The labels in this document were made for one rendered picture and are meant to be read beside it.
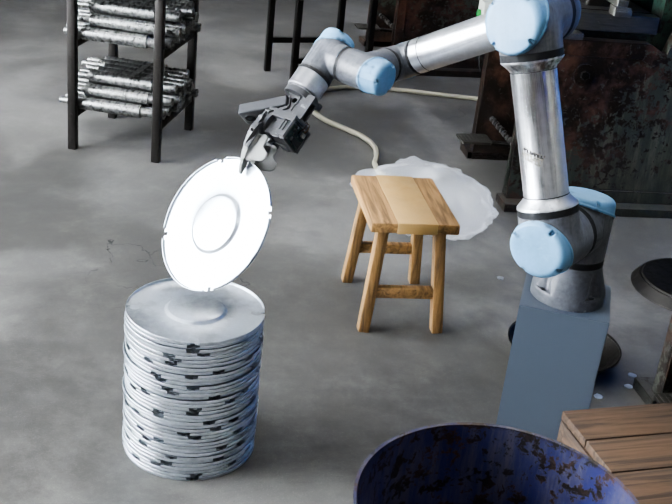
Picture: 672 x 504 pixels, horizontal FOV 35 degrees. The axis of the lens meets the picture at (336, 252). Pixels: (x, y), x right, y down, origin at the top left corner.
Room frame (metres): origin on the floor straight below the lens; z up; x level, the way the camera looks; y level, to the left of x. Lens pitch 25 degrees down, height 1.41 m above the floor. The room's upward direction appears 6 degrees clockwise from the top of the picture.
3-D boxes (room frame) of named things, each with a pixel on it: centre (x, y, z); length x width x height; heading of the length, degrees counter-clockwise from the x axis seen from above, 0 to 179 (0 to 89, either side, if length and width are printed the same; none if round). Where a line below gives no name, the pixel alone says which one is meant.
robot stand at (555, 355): (1.97, -0.48, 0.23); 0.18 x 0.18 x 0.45; 78
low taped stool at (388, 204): (2.71, -0.17, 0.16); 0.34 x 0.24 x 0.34; 11
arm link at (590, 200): (1.97, -0.48, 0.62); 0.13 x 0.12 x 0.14; 145
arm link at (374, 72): (2.15, -0.03, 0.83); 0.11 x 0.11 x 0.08; 55
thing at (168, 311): (1.95, 0.28, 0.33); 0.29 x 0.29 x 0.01
